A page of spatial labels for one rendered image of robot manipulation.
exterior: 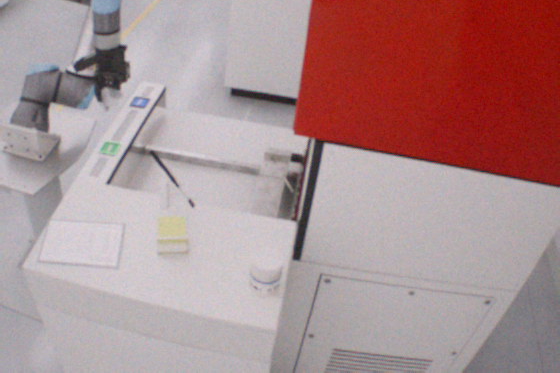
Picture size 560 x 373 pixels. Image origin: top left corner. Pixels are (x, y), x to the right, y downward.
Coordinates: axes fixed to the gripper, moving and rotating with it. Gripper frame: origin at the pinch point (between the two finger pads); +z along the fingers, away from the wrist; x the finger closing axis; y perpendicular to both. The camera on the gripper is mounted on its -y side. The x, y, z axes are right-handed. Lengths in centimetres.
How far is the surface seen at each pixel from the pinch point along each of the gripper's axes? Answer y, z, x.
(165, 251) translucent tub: 29.7, 12.1, -35.6
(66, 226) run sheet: 2.0, 13.8, -34.0
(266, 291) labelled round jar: 54, 12, -41
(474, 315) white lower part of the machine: 119, 42, -16
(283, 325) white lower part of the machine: 60, 61, -16
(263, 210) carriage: 49, 23, -5
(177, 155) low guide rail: 17.0, 26.3, 17.0
